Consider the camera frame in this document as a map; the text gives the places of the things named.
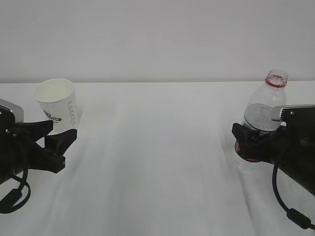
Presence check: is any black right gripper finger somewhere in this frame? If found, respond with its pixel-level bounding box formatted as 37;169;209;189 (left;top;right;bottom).
232;123;273;162

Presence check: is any white paper cup green logo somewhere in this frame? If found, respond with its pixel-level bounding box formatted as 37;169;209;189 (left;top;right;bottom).
33;79;79;135

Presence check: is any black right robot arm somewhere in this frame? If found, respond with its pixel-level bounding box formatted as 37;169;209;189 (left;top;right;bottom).
232;123;315;194

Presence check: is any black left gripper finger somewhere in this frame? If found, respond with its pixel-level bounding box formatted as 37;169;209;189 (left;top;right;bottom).
44;129;77;156
14;120;53;142

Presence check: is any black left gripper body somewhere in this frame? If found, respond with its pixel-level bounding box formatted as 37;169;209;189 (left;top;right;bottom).
0;116;64;183

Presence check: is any clear plastic water bottle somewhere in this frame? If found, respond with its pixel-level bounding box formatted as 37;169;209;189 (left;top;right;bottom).
234;69;288;174

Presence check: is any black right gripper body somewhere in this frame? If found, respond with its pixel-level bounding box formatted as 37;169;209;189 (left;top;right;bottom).
255;123;315;172

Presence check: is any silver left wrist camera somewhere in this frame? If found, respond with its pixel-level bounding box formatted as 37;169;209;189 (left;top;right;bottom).
0;99;24;123

